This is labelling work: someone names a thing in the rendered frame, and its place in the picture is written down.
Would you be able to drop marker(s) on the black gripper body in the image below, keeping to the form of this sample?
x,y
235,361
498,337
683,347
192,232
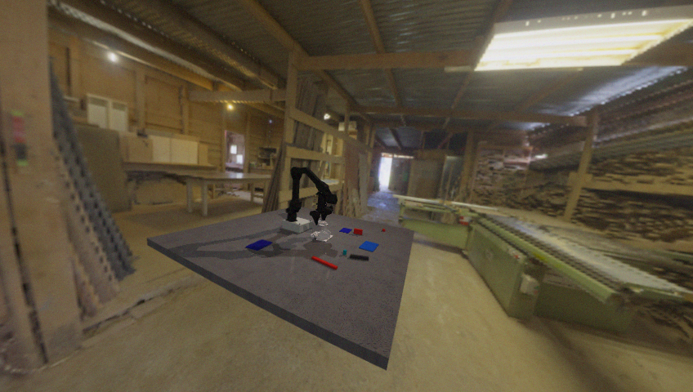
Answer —
x,y
317,211

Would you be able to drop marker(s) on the blue flat square plate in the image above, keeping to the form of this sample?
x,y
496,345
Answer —
x,y
368,246

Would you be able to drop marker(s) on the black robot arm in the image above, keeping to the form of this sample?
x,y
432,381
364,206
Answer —
x,y
324,193

